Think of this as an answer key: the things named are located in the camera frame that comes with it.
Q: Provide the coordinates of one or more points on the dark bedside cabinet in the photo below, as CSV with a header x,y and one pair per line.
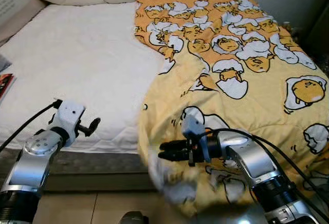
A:
x,y
318,34

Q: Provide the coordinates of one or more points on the white quilted mattress pad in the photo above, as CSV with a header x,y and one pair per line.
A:
x,y
77,54

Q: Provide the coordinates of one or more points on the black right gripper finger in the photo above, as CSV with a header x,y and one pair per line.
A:
x,y
175,156
175,146

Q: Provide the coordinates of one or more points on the grey-white mattress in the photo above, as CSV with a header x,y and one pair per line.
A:
x,y
92,162

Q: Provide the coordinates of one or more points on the red green cover book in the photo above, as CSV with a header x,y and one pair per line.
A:
x,y
5,85

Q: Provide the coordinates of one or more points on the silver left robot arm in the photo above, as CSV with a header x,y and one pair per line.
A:
x,y
31,157

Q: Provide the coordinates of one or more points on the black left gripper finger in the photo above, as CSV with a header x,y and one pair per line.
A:
x,y
94,129

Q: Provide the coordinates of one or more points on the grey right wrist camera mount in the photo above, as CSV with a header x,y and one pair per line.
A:
x,y
193,126

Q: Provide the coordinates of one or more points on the grey robot foot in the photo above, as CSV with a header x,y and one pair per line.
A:
x,y
133,218

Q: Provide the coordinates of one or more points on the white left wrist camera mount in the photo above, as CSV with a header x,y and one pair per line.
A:
x,y
69,113

